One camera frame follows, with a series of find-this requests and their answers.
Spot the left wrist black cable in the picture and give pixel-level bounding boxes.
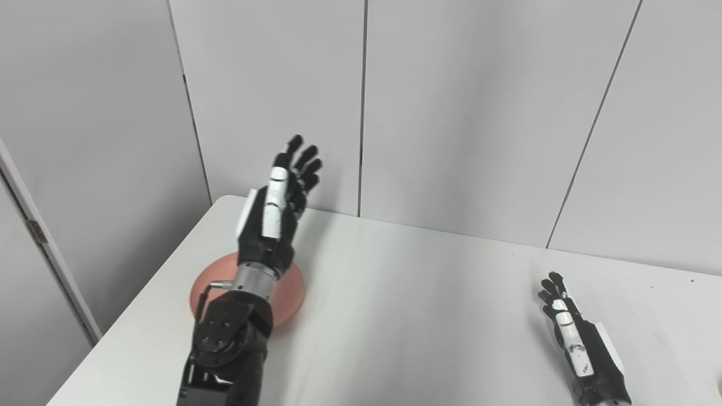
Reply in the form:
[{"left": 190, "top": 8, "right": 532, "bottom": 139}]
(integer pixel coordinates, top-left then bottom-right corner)
[{"left": 195, "top": 280, "right": 235, "bottom": 333}]

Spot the pink round plate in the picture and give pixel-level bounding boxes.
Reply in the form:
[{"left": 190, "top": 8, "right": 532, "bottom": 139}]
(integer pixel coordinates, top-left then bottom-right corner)
[{"left": 189, "top": 252, "right": 306, "bottom": 333}]

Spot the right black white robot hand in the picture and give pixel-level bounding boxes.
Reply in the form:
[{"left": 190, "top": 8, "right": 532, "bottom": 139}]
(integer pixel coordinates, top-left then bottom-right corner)
[{"left": 538, "top": 272, "right": 632, "bottom": 406}]

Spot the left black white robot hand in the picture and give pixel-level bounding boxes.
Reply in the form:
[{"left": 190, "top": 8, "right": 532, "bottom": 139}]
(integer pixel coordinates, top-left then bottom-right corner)
[{"left": 236, "top": 134, "right": 323, "bottom": 277}]

